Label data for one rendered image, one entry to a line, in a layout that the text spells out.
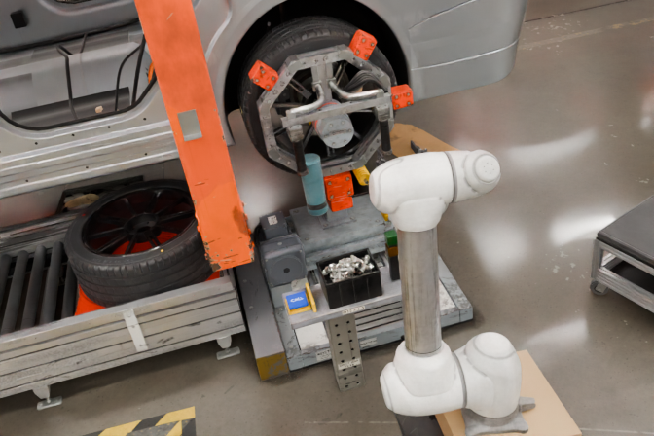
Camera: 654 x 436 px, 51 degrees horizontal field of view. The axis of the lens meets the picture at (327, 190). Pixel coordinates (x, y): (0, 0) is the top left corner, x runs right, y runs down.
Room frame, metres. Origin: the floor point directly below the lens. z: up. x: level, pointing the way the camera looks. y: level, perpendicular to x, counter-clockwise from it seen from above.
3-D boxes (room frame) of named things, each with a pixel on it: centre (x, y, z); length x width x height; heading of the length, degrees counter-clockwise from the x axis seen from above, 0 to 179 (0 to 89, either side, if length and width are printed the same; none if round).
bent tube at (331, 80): (2.42, -0.17, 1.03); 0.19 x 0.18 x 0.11; 9
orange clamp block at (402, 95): (2.58, -0.36, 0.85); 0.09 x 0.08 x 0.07; 99
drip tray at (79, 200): (3.51, 1.34, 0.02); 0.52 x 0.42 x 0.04; 93
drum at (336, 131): (2.45, -0.06, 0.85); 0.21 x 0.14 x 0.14; 9
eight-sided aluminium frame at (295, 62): (2.53, -0.05, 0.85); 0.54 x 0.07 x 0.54; 99
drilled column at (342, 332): (1.89, 0.03, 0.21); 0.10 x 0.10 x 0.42; 9
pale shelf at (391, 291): (1.89, 0.00, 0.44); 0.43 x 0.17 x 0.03; 99
